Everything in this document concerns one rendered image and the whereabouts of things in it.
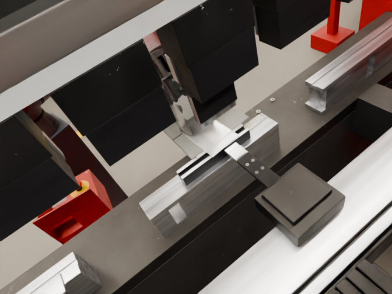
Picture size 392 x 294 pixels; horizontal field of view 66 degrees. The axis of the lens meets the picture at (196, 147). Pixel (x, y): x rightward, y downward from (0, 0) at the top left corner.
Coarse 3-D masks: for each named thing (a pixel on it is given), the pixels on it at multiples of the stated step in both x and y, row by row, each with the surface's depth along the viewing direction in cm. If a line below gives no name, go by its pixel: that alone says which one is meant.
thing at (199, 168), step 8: (240, 128) 74; (240, 136) 72; (248, 136) 74; (240, 144) 74; (224, 152) 72; (192, 160) 71; (200, 160) 71; (208, 160) 70; (216, 160) 72; (184, 168) 70; (192, 168) 69; (200, 168) 70; (208, 168) 72; (184, 176) 68; (192, 176) 70
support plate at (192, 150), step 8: (184, 96) 88; (184, 104) 85; (184, 112) 83; (232, 112) 78; (240, 112) 77; (216, 120) 78; (224, 120) 77; (232, 120) 76; (240, 120) 75; (168, 128) 80; (176, 128) 80; (232, 128) 74; (176, 136) 78; (184, 136) 77; (176, 144) 77; (184, 144) 75; (192, 144) 74; (184, 152) 74; (192, 152) 73; (200, 152) 72
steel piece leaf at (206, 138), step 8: (192, 120) 78; (192, 128) 78; (208, 128) 76; (216, 128) 75; (224, 128) 75; (192, 136) 76; (200, 136) 75; (208, 136) 74; (216, 136) 74; (224, 136) 73; (200, 144) 73; (208, 144) 73
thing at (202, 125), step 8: (232, 88) 63; (216, 96) 61; (224, 96) 63; (232, 96) 64; (192, 104) 60; (200, 104) 60; (208, 104) 61; (216, 104) 63; (224, 104) 64; (232, 104) 67; (192, 112) 63; (200, 112) 61; (208, 112) 62; (216, 112) 64; (224, 112) 66; (200, 120) 62; (208, 120) 65; (200, 128) 65
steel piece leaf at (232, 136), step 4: (232, 132) 73; (228, 136) 73; (232, 136) 72; (236, 136) 72; (224, 140) 72; (228, 140) 72; (232, 140) 71; (216, 144) 72; (220, 144) 72; (224, 144) 71; (228, 144) 71; (212, 148) 71; (216, 148) 71; (220, 148) 71; (208, 152) 71; (212, 152) 71; (216, 152) 70; (212, 156) 70
